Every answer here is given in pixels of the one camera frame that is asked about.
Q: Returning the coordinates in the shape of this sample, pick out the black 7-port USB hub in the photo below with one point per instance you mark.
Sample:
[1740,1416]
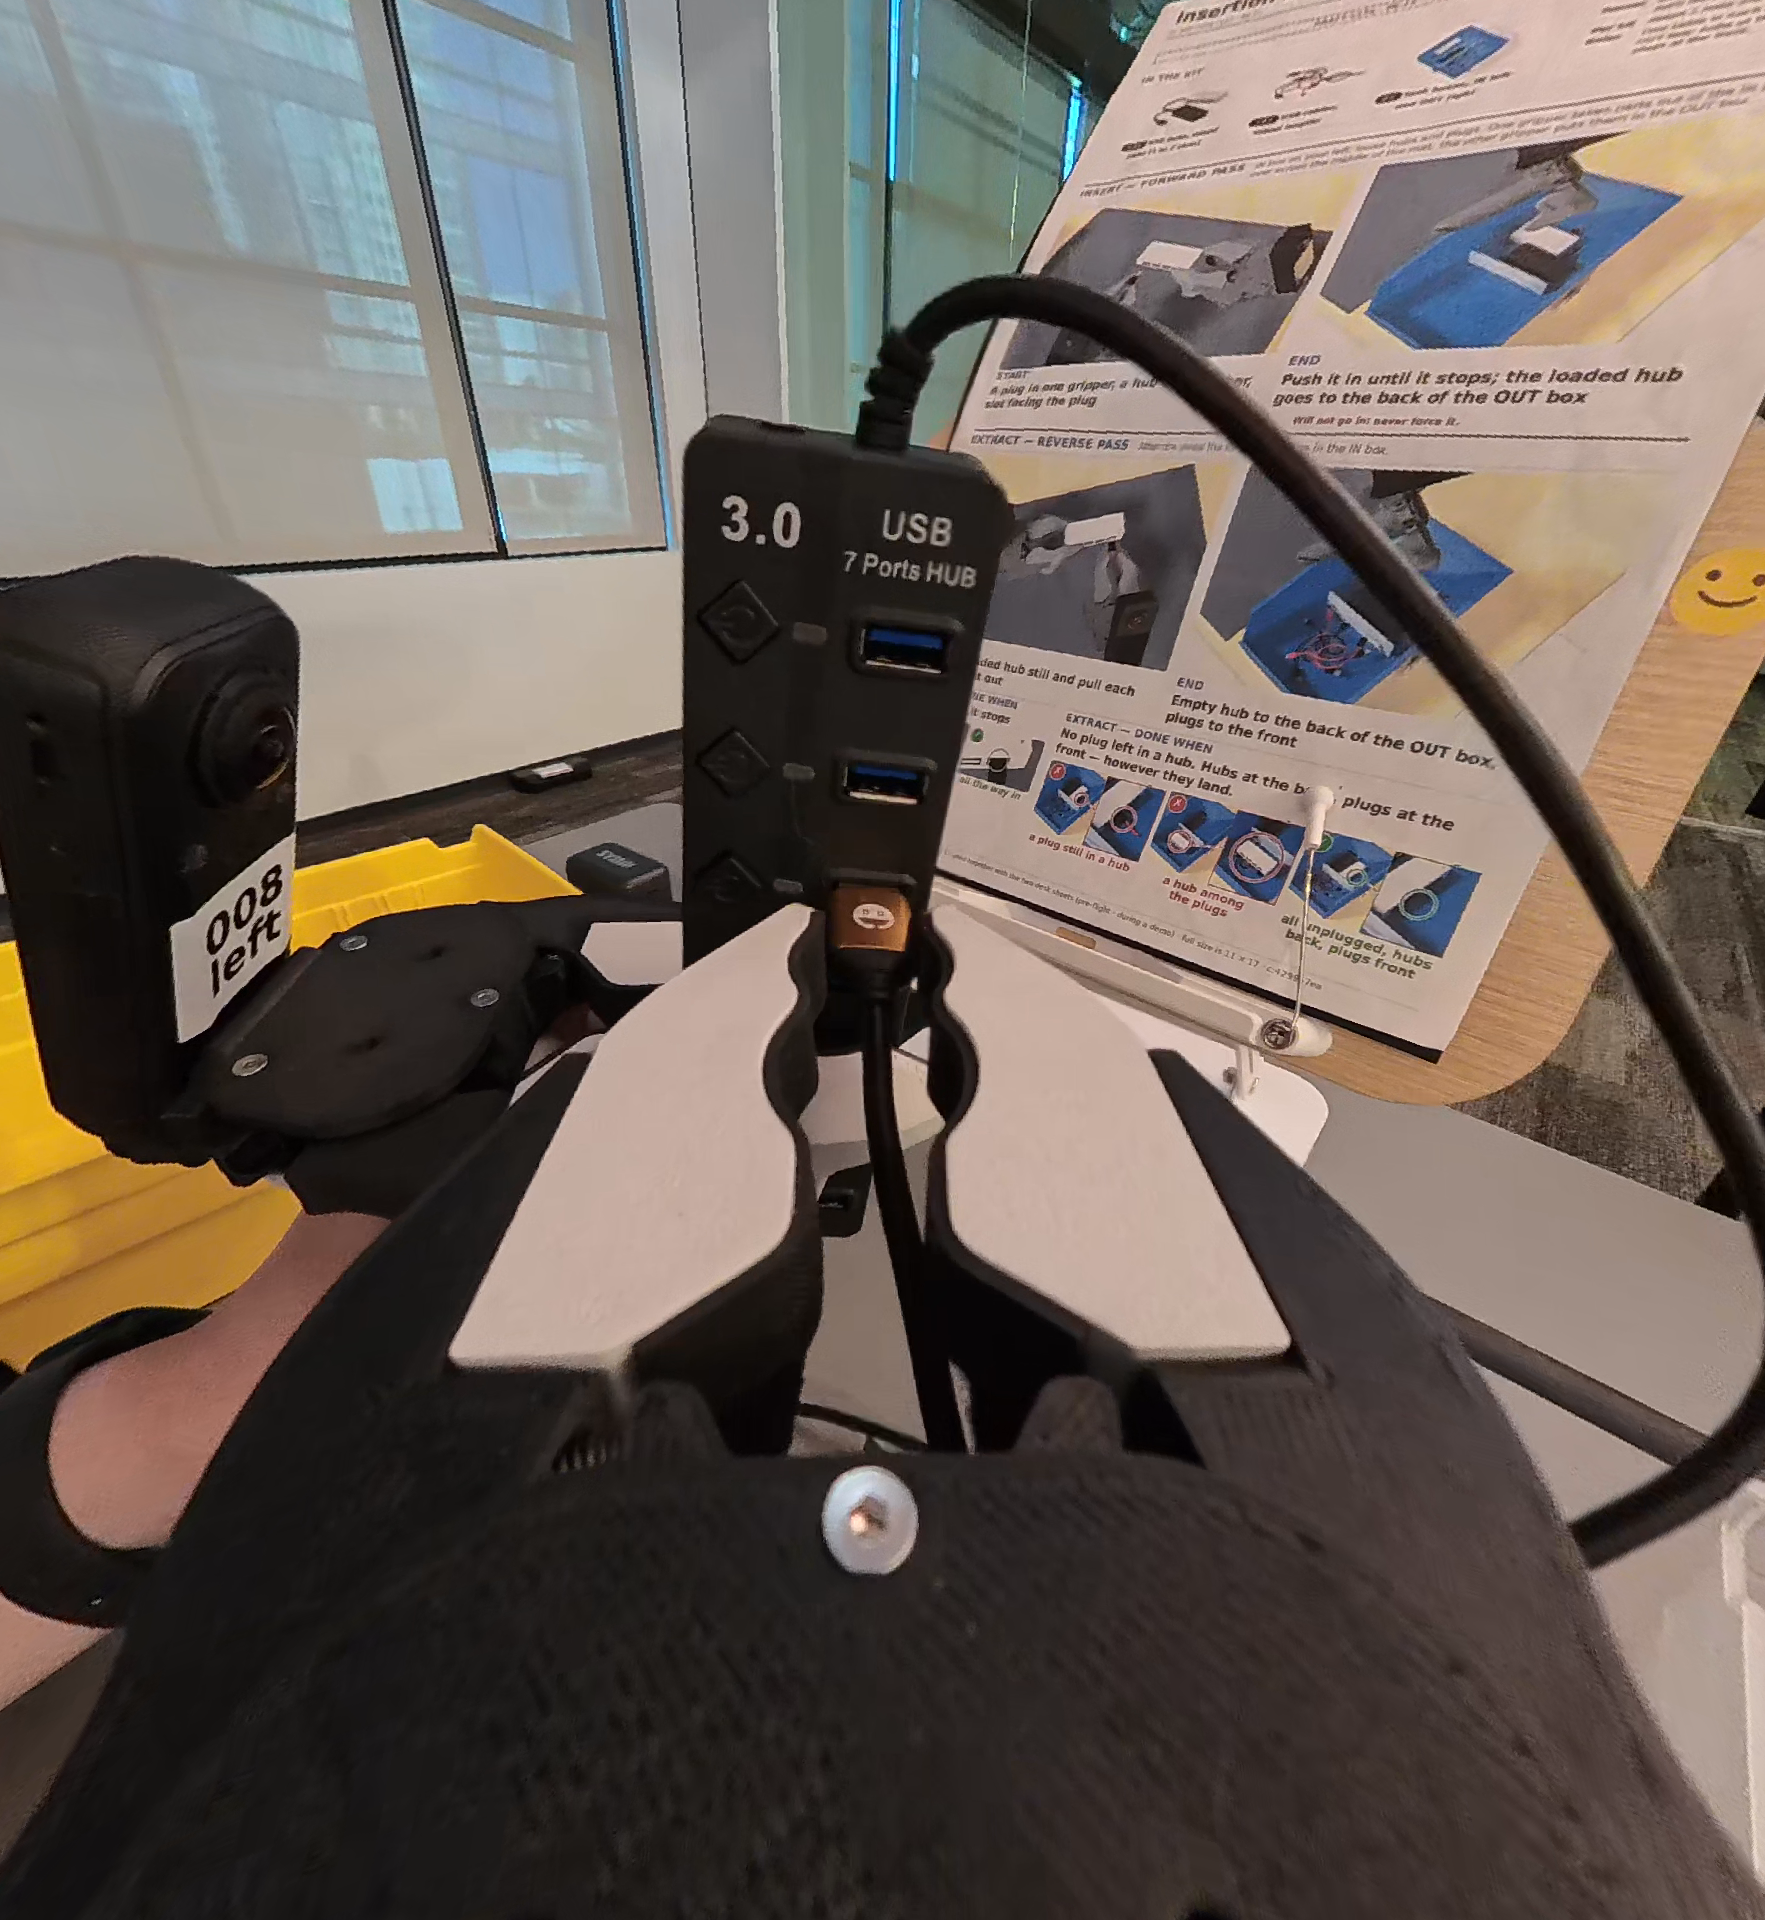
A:
[898,377]

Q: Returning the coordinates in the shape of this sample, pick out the black power station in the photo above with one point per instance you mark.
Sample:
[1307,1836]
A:
[619,873]

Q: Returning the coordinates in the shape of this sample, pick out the large glass window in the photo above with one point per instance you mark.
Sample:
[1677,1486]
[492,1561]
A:
[223,271]

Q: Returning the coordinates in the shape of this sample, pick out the person's left hand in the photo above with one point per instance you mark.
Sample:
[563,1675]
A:
[284,1277]

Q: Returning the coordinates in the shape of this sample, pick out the yellow smiley sticker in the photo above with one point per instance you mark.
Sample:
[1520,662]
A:
[1729,588]

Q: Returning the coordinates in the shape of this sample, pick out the narrow glass window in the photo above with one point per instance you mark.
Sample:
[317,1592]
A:
[973,182]

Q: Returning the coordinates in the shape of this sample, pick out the white stand base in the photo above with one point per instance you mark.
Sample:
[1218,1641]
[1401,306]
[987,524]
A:
[1243,1082]

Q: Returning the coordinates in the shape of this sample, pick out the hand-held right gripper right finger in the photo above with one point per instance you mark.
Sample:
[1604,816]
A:
[1123,1202]

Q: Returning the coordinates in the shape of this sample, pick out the instruction poster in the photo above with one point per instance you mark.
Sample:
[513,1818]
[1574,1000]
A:
[1424,601]

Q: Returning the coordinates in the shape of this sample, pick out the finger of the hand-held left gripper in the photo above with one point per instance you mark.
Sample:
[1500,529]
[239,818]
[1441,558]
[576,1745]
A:
[631,955]

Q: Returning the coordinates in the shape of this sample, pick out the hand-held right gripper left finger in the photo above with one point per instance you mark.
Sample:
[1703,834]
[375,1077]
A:
[644,1202]

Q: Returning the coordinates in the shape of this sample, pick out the small black floor box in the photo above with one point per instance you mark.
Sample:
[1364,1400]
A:
[547,775]

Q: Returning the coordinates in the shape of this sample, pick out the yellow plastic bin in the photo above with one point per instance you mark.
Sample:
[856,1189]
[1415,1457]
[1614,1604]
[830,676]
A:
[13,1262]

